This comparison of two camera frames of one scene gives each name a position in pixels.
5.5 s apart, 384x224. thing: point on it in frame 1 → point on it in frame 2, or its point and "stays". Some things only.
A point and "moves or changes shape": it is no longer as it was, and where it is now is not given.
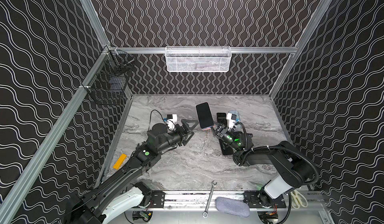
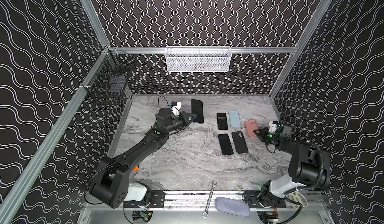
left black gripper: [183, 135] → [184, 118]
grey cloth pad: [235, 207] stays
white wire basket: [195, 59] stays
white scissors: [298, 200] stays
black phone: [205, 116] moves or changes shape
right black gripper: [220, 131] → [267, 138]
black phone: [228, 150] stays
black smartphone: [221, 117] stays
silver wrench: [205, 214] stays
